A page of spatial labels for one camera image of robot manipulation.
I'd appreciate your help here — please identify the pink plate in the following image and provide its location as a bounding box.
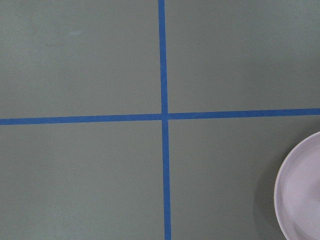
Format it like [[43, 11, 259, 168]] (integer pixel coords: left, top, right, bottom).
[[273, 132, 320, 240]]

